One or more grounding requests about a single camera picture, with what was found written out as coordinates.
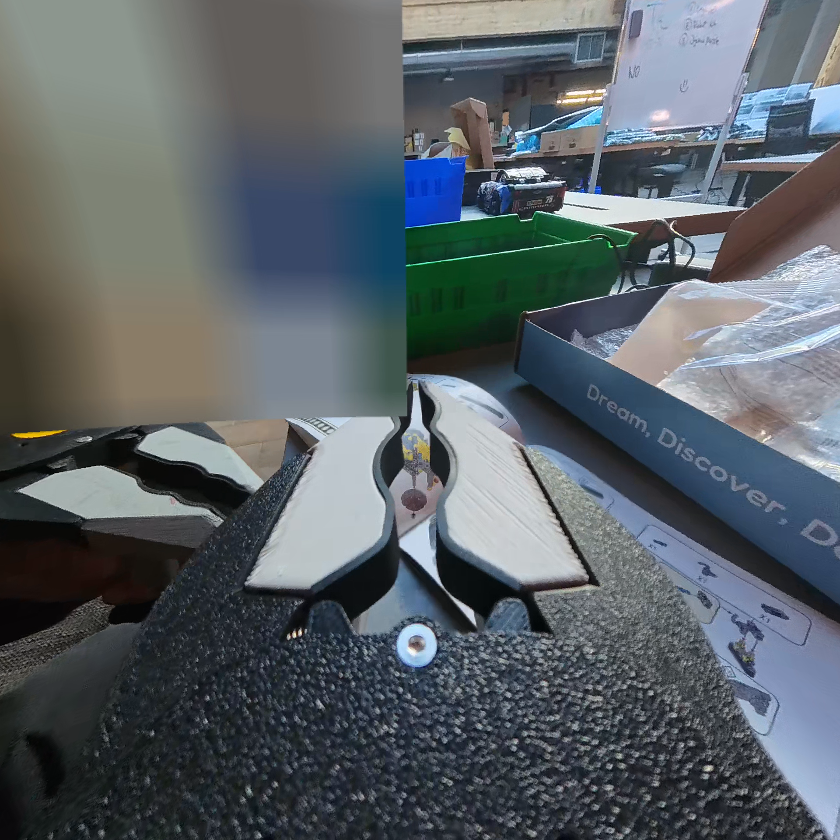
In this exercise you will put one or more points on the black blue tool case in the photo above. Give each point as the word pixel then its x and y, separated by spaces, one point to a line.
pixel 525 194

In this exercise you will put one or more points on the instruction booklet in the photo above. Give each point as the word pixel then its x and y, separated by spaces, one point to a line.
pixel 735 630

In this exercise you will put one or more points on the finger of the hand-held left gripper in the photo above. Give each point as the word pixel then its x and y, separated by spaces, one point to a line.
pixel 197 456
pixel 105 496

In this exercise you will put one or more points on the blue cardboard box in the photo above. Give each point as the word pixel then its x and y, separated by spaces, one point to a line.
pixel 683 446

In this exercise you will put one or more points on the brown cardboard box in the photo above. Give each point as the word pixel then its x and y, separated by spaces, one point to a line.
pixel 473 131

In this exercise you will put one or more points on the clear plastic bags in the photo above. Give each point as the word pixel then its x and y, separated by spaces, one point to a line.
pixel 761 355

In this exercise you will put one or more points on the whiteboard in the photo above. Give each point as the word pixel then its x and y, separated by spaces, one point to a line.
pixel 683 59

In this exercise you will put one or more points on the green bin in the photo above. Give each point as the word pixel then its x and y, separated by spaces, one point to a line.
pixel 512 276

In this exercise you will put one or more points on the grey desk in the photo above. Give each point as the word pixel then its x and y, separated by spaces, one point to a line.
pixel 565 433

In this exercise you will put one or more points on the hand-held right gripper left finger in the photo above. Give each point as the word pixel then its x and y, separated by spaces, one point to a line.
pixel 328 519

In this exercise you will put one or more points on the blue bin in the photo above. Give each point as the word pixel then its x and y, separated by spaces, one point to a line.
pixel 433 190

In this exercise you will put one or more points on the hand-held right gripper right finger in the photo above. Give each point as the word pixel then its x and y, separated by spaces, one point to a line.
pixel 505 519

